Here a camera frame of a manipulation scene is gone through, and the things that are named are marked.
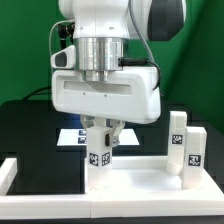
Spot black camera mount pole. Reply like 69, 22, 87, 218
57, 22, 75, 43

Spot fiducial marker base plate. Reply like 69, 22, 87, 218
57, 129, 139, 146

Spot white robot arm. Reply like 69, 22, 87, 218
51, 0, 186, 147

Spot white desk tabletop tray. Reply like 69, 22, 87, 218
88, 156, 224, 218

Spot black cables on table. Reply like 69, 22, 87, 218
21, 85, 53, 102

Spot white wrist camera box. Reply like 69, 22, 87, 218
50, 45, 76, 69

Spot white U-shaped obstacle frame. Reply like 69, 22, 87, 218
0, 158, 91, 220

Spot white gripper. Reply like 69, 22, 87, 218
52, 67, 161, 147

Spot white camera cable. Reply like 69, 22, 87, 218
48, 19, 76, 58

